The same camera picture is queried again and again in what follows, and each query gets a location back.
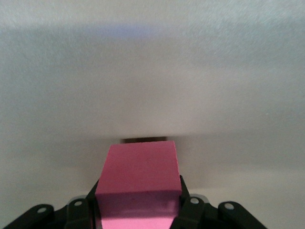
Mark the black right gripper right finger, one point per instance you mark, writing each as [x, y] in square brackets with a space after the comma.
[202, 214]

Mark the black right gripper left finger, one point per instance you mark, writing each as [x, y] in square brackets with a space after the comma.
[71, 214]

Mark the red foam cube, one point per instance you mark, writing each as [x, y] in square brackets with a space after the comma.
[140, 167]

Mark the brown paper table cover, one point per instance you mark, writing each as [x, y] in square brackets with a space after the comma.
[152, 71]

